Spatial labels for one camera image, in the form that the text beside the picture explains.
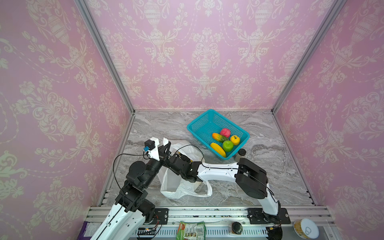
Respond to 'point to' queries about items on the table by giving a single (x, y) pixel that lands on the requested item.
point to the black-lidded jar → (237, 228)
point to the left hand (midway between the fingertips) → (171, 144)
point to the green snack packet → (191, 231)
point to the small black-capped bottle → (241, 152)
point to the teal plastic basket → (212, 122)
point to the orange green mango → (219, 138)
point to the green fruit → (228, 145)
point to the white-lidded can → (306, 228)
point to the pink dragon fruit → (225, 132)
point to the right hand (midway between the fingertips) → (177, 158)
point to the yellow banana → (220, 150)
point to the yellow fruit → (235, 139)
